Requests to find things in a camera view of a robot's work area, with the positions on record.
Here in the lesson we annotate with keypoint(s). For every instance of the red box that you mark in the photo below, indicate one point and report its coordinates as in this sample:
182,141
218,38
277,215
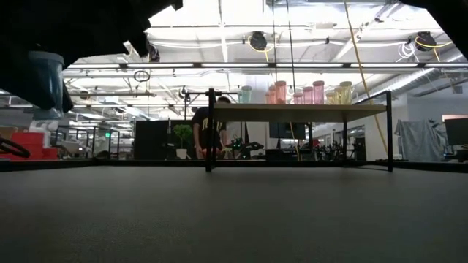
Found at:
36,151

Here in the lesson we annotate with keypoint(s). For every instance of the black table mat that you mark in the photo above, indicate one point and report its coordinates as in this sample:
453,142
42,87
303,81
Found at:
292,226

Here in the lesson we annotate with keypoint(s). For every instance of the small black robot device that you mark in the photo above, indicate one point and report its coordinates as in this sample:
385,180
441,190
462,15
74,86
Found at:
243,146

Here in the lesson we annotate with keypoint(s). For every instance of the grey cloth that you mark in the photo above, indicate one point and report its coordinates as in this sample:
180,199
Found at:
413,140

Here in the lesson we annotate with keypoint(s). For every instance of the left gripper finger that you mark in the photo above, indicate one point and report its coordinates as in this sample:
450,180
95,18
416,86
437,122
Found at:
68,100
12,73

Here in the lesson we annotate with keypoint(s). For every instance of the dark computer monitor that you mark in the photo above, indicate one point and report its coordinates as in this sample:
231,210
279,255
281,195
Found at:
457,131
287,130

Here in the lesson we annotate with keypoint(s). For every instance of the person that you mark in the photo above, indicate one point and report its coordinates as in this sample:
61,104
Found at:
201,128

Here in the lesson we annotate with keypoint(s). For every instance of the white ball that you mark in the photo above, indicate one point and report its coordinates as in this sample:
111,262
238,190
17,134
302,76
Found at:
281,93

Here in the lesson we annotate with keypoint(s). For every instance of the green potted plant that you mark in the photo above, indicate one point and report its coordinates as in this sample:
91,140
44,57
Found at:
183,133

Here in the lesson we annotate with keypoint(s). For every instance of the black aluminium table frame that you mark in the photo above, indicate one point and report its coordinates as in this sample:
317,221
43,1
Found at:
128,164

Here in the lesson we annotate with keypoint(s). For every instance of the black cabinet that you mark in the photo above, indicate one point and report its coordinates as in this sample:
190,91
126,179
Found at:
151,140

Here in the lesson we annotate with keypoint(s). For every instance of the grey ceiling pipe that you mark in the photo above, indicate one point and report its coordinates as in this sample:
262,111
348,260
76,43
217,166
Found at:
109,94

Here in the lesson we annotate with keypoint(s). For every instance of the wooden shelf black legs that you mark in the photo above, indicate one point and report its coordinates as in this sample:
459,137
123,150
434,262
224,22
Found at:
292,112

